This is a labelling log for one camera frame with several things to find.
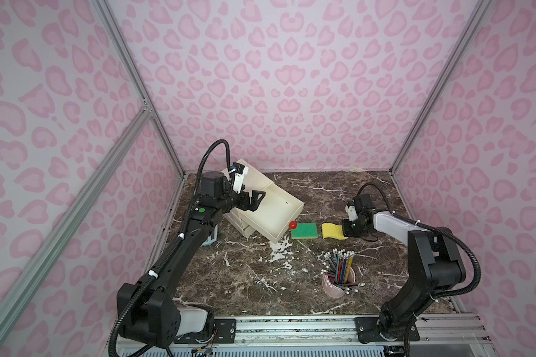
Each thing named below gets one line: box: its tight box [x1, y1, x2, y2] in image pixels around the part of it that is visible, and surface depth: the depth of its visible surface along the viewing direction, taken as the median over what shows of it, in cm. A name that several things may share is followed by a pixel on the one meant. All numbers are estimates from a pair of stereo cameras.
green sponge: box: [291, 222, 318, 239], surface depth 97 cm
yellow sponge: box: [320, 222, 349, 241], surface depth 97 cm
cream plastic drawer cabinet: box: [222, 158, 292, 245], surface depth 90 cm
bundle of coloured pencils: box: [320, 248, 366, 295], surface depth 77 cm
